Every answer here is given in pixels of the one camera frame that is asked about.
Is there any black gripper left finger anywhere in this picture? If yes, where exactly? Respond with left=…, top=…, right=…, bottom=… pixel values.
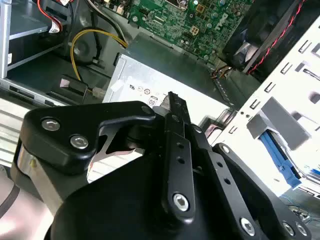
left=14, top=91, right=196, bottom=222

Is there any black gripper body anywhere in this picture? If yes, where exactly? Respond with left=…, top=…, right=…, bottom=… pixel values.
left=51, top=119, right=241, bottom=240

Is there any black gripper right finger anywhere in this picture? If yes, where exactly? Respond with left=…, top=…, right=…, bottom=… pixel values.
left=191, top=123, right=313, bottom=240

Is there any hard disk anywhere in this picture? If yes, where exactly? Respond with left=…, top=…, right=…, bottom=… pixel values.
left=259, top=127, right=320, bottom=193

